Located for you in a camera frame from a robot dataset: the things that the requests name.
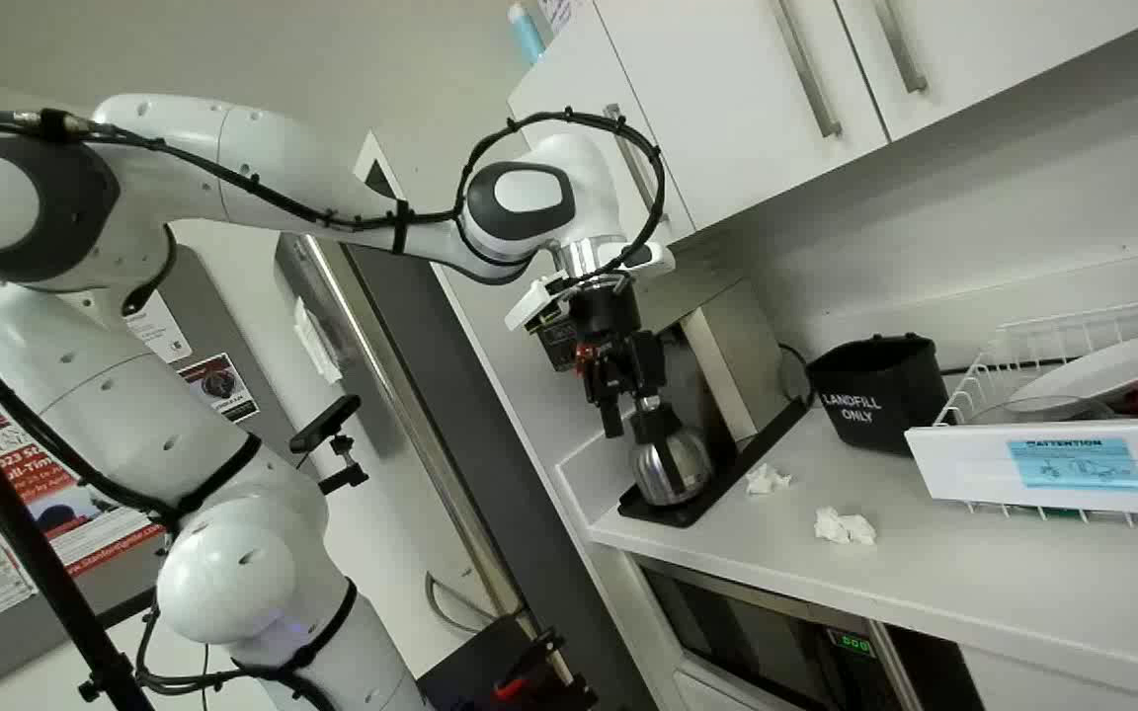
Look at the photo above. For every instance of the gray notice board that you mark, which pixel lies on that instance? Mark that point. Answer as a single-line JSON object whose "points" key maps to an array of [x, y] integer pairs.
{"points": [[199, 318]]}

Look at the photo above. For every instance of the white upper cabinet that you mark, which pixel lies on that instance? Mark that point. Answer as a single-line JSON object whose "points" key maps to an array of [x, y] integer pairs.
{"points": [[750, 90]]}

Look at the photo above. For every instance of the white plate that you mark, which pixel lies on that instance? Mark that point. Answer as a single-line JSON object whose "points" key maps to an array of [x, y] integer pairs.
{"points": [[1107, 370]]}

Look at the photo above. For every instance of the poster with dark photo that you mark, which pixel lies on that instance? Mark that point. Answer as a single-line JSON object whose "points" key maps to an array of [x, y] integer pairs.
{"points": [[217, 383]]}

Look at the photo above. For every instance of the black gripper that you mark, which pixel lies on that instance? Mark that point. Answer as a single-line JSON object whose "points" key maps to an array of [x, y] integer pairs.
{"points": [[583, 320]]}

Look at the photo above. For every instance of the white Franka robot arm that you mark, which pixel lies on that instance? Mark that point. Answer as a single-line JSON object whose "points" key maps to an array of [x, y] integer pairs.
{"points": [[97, 395]]}

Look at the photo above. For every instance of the white door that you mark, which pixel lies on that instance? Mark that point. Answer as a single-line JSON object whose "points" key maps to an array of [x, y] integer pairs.
{"points": [[386, 539]]}

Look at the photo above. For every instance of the blue label sticker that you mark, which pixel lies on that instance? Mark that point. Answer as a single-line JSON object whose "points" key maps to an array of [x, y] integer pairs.
{"points": [[1077, 462]]}

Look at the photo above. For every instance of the black red floor device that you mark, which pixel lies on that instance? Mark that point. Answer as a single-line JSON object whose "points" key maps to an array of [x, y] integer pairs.
{"points": [[502, 674]]}

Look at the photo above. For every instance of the black tripod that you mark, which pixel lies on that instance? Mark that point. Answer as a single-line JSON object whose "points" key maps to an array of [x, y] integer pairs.
{"points": [[18, 525]]}

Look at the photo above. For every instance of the black silver coffee maker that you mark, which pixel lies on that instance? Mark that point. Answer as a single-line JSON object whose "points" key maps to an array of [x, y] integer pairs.
{"points": [[729, 356]]}

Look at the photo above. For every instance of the small white paper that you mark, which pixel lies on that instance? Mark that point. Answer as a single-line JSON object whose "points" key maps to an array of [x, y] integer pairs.
{"points": [[768, 480]]}

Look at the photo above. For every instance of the black built-in microwave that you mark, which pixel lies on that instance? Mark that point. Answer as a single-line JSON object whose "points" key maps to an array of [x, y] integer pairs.
{"points": [[750, 645]]}

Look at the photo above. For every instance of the light blue box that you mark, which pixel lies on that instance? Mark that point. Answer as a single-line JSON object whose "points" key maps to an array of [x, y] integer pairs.
{"points": [[525, 31]]}

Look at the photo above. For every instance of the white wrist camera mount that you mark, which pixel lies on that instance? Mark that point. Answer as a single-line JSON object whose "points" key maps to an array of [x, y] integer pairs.
{"points": [[536, 305]]}

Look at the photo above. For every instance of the steel coffee carafe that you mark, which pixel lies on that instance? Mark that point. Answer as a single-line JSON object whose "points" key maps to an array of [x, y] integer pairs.
{"points": [[671, 467]]}

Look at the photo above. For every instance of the white poster with figure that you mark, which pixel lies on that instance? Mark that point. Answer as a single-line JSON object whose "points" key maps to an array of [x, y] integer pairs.
{"points": [[163, 334]]}

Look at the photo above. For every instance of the red white photo poster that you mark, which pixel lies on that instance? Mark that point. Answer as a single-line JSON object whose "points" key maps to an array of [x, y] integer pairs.
{"points": [[70, 507]]}

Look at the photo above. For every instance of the dark gray tall panel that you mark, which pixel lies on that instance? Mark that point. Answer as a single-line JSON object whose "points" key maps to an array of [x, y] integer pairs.
{"points": [[462, 434]]}

